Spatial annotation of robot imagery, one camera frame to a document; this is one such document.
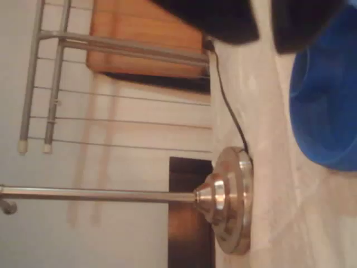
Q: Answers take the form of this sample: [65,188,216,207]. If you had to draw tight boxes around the beige creased cloth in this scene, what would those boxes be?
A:
[209,0,357,268]

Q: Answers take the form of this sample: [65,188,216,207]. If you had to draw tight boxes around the blue plastic bowl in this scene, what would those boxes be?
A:
[288,13,357,173]

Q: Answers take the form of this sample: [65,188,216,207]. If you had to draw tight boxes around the thin black power cable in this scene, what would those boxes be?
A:
[205,38,251,154]

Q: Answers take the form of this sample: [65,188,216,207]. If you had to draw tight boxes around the gray metal drying rack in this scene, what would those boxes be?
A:
[16,0,213,155]

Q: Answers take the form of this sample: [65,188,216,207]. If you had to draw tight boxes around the dark brown wooden furniture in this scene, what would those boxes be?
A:
[168,156,217,268]

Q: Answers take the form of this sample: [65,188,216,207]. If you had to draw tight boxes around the brushed metal floor lamp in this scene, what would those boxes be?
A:
[0,146,255,248]

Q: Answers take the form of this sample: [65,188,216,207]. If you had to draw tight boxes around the wooden board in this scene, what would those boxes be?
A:
[85,0,210,94]

